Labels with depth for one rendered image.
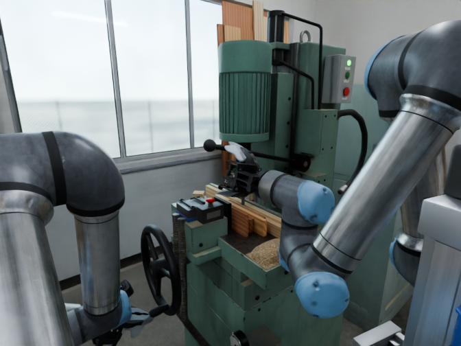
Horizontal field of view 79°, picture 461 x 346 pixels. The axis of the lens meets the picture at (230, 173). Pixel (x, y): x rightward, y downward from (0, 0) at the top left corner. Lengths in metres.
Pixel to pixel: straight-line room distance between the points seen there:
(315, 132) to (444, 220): 0.73
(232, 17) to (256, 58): 1.81
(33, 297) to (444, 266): 0.39
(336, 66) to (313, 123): 0.21
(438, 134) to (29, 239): 0.53
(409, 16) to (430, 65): 2.72
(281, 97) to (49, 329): 0.87
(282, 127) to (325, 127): 0.15
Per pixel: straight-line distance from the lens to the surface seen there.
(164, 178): 2.39
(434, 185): 0.65
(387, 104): 0.60
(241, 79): 0.90
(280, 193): 0.57
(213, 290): 1.08
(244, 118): 0.90
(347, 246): 0.46
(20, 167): 0.45
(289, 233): 0.58
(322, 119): 0.98
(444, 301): 0.33
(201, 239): 0.90
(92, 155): 0.48
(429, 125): 0.46
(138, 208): 2.36
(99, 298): 0.68
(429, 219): 0.31
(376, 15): 3.32
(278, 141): 1.01
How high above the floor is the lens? 1.34
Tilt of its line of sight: 15 degrees down
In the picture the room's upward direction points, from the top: straight up
